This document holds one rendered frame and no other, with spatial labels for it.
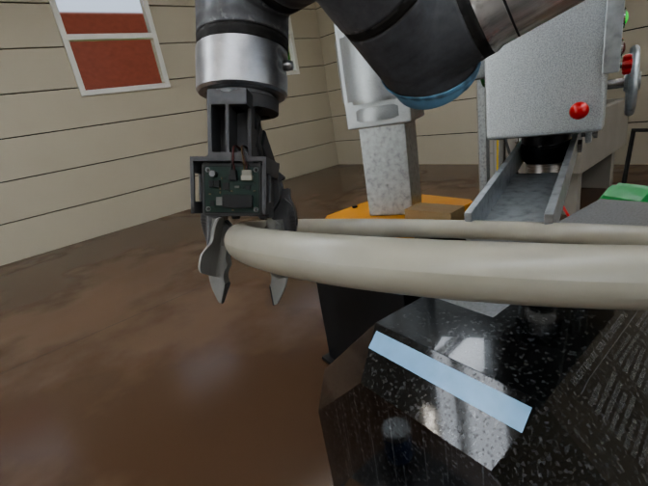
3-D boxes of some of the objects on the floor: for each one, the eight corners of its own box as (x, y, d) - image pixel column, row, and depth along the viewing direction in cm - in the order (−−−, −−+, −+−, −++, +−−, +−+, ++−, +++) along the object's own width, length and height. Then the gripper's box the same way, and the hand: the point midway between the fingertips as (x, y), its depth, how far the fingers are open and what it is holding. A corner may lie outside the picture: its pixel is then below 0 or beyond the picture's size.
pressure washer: (610, 266, 253) (622, 127, 224) (673, 285, 221) (696, 127, 193) (570, 283, 243) (577, 139, 214) (630, 305, 211) (647, 140, 183)
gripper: (160, 86, 35) (166, 318, 37) (294, 84, 34) (293, 323, 36) (199, 109, 44) (202, 297, 46) (308, 108, 43) (306, 301, 45)
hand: (250, 290), depth 44 cm, fingers closed on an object, 5 cm apart
